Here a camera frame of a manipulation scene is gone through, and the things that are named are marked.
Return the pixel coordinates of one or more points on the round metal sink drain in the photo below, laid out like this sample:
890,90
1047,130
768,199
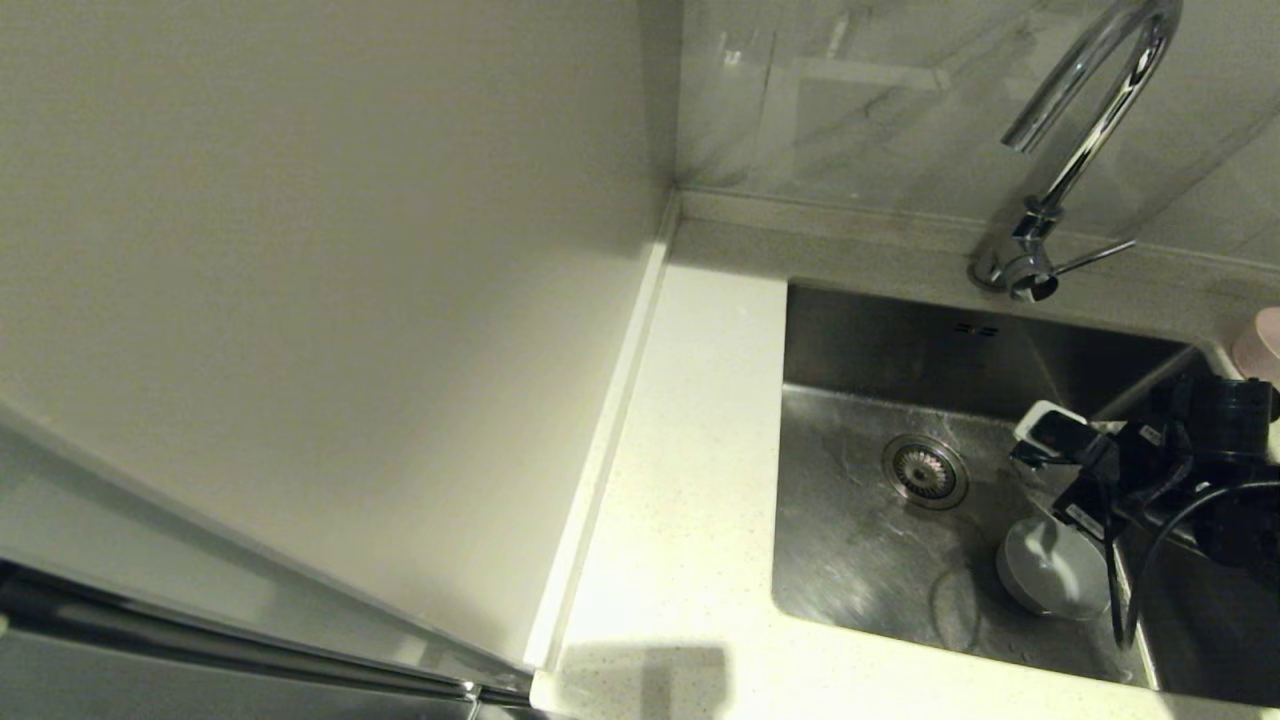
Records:
925,470

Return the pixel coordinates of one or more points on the stainless steel sink basin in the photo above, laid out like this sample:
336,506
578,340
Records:
900,590

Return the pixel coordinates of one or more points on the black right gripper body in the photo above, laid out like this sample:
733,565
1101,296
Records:
1145,465

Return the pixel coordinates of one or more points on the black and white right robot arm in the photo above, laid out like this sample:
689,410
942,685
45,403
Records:
1235,440

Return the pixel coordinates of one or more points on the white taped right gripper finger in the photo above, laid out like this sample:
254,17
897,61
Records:
1085,512
1060,432

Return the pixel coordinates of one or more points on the tall white cabinet side panel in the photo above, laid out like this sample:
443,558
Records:
300,250

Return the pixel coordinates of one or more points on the chrome gooseneck faucet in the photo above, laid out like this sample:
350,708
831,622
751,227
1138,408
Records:
1020,262

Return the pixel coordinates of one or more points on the pink bowl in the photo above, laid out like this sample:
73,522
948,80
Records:
1262,345

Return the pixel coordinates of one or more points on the stainless steel appliance door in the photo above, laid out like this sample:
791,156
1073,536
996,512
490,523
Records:
200,695

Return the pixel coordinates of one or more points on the grey blue bowl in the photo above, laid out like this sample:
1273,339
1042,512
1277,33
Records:
1045,575

